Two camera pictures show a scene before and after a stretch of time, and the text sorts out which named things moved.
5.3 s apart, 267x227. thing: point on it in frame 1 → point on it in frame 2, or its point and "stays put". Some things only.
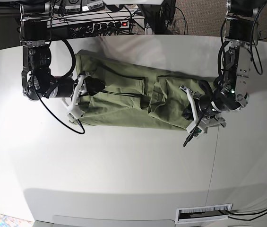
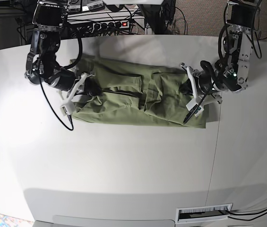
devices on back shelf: x=78 y=6 stays put
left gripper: x=65 y=86 → x=65 y=80
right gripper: x=205 y=107 → x=205 y=82
